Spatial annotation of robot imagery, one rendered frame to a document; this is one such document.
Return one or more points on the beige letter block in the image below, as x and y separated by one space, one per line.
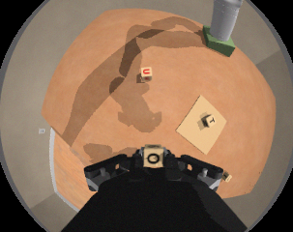
153 155
146 73
226 177
208 121

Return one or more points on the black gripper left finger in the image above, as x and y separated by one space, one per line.
101 171

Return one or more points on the tan flat mat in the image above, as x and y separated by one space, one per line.
193 129

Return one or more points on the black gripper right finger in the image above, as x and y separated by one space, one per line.
206 172

